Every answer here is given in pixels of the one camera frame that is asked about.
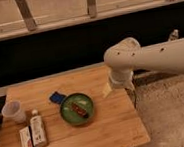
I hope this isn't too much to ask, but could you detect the middle metal bracket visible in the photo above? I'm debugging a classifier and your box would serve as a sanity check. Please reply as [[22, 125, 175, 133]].
[[87, 0, 97, 19]]

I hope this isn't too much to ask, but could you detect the brown object on plate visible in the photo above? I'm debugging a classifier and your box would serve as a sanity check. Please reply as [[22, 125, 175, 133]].
[[71, 103, 89, 118]]

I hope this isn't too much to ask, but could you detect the wooden table board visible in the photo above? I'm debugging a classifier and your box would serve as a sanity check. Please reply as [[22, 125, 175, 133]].
[[0, 66, 150, 147]]

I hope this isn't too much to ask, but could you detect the green round plate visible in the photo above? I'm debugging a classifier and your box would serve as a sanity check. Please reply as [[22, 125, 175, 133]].
[[60, 93, 95, 126]]

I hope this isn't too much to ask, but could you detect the yellow white sponge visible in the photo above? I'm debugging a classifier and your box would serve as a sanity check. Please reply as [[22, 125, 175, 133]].
[[103, 83, 113, 98]]

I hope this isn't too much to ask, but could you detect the black cable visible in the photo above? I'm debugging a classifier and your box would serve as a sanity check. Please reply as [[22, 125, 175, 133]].
[[131, 88, 140, 110]]

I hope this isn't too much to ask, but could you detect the left metal bracket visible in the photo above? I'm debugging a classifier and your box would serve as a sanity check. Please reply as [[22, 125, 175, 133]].
[[15, 0, 36, 31]]

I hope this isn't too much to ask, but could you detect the white glue bottle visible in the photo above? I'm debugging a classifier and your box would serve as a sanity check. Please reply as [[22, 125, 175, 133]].
[[30, 109, 48, 147]]

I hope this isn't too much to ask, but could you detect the blue sponge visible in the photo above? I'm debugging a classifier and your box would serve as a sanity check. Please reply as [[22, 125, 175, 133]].
[[49, 91, 66, 104]]

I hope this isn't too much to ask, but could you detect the small bottle on ledge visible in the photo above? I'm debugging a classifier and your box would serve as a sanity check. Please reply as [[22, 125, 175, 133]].
[[169, 29, 179, 41]]

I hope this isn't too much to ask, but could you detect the white eraser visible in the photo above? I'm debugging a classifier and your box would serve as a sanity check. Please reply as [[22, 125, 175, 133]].
[[19, 126, 34, 147]]

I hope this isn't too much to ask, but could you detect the clear plastic cup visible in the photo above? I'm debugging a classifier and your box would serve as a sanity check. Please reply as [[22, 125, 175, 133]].
[[1, 100, 27, 123]]

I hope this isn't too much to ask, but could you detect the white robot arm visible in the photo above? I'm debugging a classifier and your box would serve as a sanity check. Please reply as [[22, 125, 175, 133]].
[[103, 37, 184, 147]]

